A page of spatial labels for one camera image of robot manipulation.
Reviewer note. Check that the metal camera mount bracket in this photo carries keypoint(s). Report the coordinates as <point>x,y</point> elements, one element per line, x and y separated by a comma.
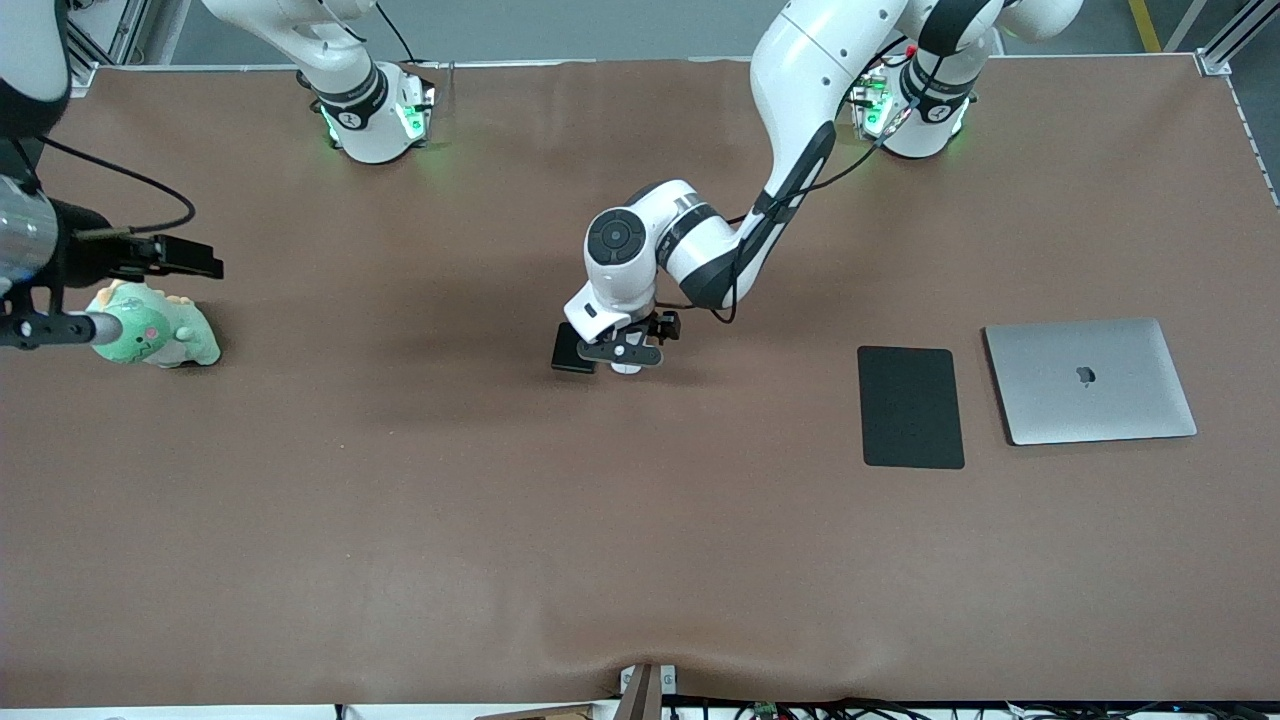
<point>640,695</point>

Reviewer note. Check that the green dinosaur plush toy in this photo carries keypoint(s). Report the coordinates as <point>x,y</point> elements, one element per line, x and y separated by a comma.
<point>170,335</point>

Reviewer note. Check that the black mouse pad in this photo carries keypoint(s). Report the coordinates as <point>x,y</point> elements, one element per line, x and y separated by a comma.
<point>910,410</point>

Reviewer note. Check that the silver laptop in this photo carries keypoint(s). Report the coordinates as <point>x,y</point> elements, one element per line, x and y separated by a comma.
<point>1090,400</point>

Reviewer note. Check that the brown table cloth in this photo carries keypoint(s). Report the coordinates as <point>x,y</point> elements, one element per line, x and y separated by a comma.
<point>640,520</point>

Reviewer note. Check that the aluminium frame post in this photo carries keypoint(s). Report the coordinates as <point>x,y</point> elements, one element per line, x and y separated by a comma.
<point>128,25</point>
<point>1215,60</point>

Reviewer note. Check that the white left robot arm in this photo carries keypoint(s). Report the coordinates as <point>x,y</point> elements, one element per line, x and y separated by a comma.
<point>800,60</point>

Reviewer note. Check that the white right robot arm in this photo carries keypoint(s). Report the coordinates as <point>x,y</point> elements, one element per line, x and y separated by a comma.
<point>360,110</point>

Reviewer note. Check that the white computer mouse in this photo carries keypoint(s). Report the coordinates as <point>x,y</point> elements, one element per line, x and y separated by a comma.
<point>626,369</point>

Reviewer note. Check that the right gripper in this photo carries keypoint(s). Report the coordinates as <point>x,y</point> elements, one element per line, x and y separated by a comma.
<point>88,256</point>

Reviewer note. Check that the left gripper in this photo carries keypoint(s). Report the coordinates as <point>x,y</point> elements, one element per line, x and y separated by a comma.
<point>663,326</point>

